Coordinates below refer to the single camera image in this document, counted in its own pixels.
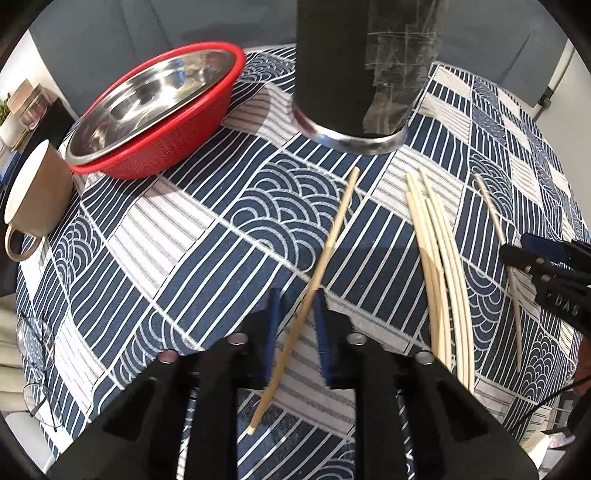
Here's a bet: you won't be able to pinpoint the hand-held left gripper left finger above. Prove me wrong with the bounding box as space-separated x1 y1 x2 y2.
46 288 282 480

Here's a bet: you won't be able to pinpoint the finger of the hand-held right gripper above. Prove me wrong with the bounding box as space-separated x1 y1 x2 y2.
520 233 591 268
501 244 561 283

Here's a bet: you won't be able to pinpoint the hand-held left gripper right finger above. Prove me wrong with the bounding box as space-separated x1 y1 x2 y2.
314 288 541 480

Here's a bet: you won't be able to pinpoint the wooden chopstick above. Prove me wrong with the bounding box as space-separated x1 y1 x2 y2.
247 167 361 436
406 195 448 366
473 174 524 369
425 198 454 371
405 173 465 381

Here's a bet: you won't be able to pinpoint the bundle of light chopsticks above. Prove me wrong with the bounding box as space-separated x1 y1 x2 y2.
418 169 476 393

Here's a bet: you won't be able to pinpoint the black cylindrical utensil holder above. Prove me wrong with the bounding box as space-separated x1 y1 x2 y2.
292 0 444 155

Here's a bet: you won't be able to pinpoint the white stand pole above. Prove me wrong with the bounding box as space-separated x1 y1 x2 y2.
538 39 574 112

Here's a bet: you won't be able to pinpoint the red plastic colander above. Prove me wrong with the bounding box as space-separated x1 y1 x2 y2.
65 41 246 180

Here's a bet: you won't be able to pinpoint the stainless steel bowl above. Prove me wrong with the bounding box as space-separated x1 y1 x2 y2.
67 48 236 164

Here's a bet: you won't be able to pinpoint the beige ceramic mug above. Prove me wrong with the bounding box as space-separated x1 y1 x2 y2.
4 139 75 263

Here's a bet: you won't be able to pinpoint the black box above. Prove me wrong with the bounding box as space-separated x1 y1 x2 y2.
36 102 78 151

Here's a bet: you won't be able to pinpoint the black cable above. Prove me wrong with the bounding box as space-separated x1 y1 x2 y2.
521 373 591 418

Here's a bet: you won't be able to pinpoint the wire-frame eyeglasses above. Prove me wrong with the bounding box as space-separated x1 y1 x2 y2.
17 315 64 431

